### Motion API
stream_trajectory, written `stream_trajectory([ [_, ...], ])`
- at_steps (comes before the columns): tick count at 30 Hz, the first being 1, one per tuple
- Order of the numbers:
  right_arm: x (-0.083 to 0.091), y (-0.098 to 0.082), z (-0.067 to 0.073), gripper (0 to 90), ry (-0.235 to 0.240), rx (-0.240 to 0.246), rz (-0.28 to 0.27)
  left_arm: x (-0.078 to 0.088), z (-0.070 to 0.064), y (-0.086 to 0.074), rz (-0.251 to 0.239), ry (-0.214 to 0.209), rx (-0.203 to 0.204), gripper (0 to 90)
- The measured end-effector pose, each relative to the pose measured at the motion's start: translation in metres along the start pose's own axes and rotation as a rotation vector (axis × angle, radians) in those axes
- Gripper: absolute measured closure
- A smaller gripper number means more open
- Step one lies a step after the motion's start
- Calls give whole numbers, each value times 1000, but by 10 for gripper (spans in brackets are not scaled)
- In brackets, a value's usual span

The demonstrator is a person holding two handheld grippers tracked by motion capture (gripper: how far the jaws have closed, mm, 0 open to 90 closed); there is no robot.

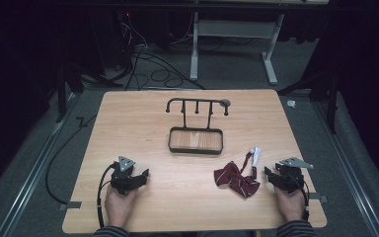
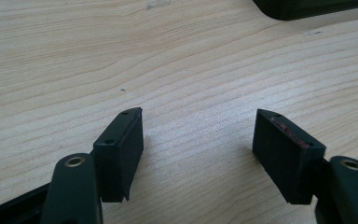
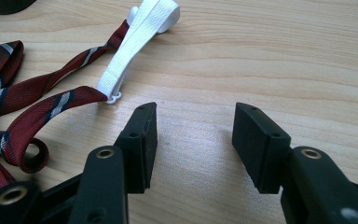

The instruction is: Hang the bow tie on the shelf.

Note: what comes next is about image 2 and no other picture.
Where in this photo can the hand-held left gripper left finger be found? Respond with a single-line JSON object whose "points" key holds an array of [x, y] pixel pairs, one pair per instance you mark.
{"points": [[118, 155]]}

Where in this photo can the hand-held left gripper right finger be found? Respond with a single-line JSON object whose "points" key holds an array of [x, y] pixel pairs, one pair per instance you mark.
{"points": [[287, 158]]}

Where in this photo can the black flat object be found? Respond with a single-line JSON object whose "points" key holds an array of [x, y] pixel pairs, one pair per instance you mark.
{"points": [[307, 7]]}

